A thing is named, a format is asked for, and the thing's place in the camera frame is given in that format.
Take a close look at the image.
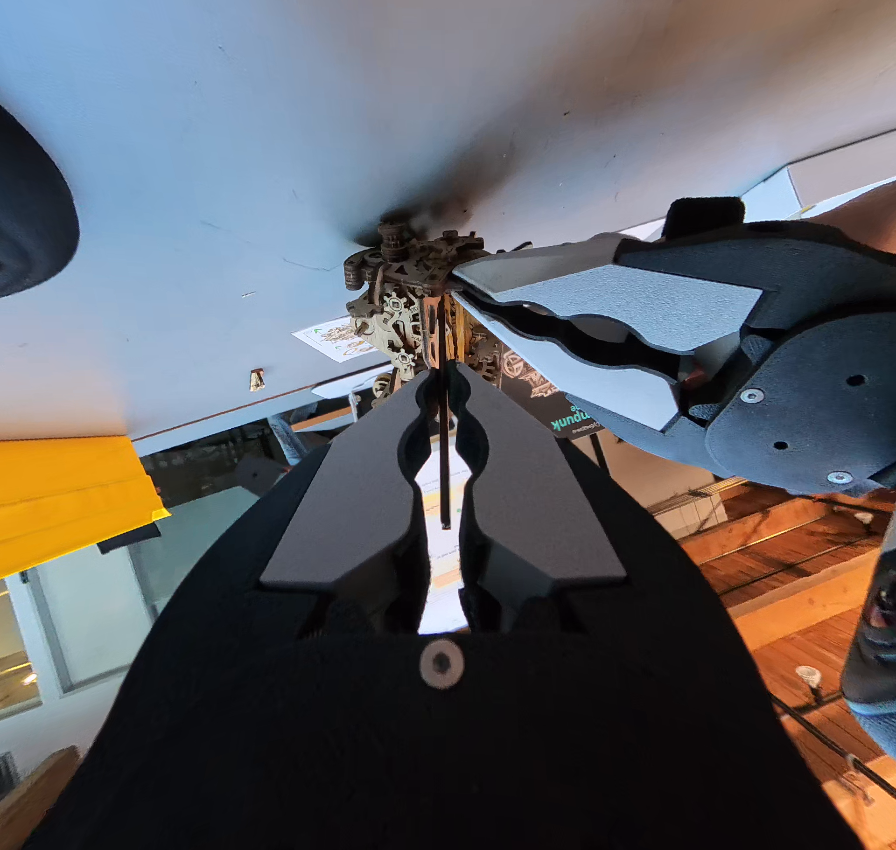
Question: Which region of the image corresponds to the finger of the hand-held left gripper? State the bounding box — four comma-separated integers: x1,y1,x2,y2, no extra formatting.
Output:
451,234,764,355
451,290,681,435

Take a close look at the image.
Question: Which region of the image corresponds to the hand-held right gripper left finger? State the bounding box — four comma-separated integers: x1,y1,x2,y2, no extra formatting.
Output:
259,367,432,592

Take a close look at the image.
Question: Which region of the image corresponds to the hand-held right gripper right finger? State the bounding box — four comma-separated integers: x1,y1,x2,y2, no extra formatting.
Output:
451,363,627,589

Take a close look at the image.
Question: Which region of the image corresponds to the thin wooden model stick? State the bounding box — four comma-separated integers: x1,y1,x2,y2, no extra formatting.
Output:
437,292,453,532

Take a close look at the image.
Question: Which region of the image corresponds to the wooden gear model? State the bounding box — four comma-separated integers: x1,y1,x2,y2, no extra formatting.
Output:
343,219,506,404

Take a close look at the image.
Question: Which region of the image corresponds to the person's left hand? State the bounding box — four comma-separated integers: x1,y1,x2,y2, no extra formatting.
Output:
804,181,896,256

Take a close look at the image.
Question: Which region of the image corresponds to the black box with teal print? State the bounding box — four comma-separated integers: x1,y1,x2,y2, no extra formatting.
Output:
500,348,611,443

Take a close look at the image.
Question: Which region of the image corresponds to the printed instruction sheet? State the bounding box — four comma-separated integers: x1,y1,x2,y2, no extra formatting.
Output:
292,317,380,365

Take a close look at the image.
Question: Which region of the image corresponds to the dark rounded object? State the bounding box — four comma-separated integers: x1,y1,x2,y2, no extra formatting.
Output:
839,503,896,760

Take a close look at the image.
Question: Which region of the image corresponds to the yellow bin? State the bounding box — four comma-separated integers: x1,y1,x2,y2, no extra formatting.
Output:
0,435,173,579

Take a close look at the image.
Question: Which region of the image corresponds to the black mesh cushion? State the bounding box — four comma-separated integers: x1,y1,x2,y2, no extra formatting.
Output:
0,105,81,300

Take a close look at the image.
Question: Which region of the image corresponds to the black cable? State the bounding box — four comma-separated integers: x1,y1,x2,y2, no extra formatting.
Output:
770,695,896,803

